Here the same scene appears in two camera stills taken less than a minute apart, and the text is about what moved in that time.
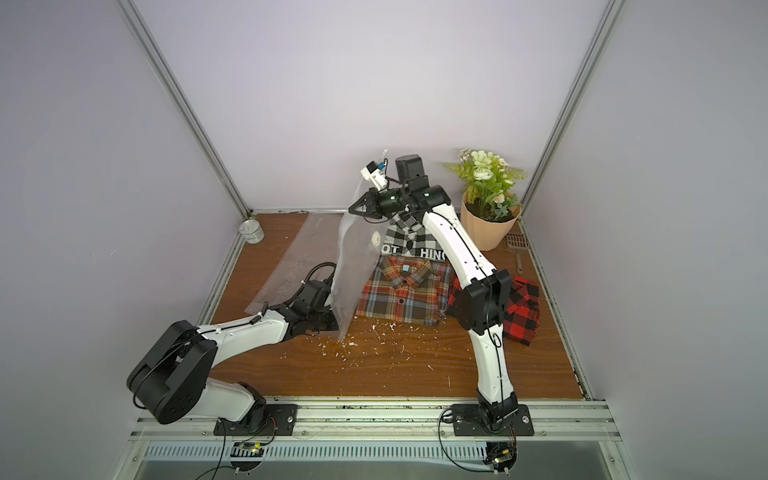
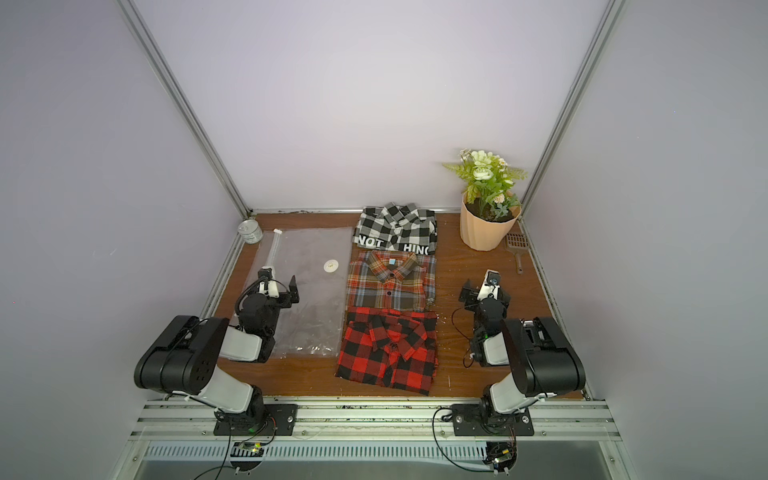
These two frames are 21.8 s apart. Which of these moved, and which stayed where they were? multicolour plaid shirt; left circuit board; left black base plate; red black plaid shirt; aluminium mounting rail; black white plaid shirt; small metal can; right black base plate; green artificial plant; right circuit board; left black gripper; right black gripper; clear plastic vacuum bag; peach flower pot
Moved: multicolour plaid shirt; right black gripper; left black gripper; clear plastic vacuum bag; black white plaid shirt; red black plaid shirt
Stayed: aluminium mounting rail; small metal can; left black base plate; right circuit board; left circuit board; green artificial plant; right black base plate; peach flower pot
